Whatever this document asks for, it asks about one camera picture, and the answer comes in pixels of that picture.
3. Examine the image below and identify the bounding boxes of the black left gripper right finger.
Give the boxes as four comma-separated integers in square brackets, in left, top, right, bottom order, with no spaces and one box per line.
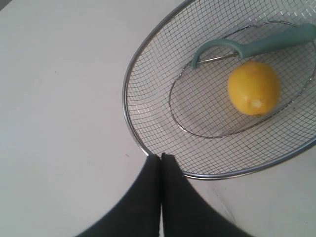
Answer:
[161,153,247,237]

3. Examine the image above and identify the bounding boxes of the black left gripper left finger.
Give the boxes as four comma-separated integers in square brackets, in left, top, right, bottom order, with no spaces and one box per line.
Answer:
[79,155,161,237]

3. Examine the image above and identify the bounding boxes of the yellow lemon with sticker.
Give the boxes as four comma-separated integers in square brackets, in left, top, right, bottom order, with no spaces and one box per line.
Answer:
[227,61,280,116]

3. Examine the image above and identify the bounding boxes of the teal handled peeler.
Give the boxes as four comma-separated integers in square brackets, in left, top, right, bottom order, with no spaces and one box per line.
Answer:
[191,23,316,70]

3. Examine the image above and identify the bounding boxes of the oval wire mesh basket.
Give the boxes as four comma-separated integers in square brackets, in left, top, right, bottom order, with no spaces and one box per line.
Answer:
[122,0,316,180]

